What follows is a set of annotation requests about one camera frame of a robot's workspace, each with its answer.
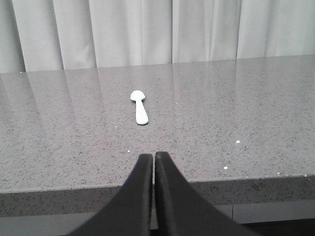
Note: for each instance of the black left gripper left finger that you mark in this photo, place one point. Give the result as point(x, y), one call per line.
point(129, 212)

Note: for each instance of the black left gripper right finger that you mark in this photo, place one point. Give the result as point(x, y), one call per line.
point(181, 211)

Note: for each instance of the pale green plastic spoon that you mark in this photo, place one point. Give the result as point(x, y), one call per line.
point(140, 113)

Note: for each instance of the white curtain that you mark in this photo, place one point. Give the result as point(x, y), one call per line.
point(39, 35)

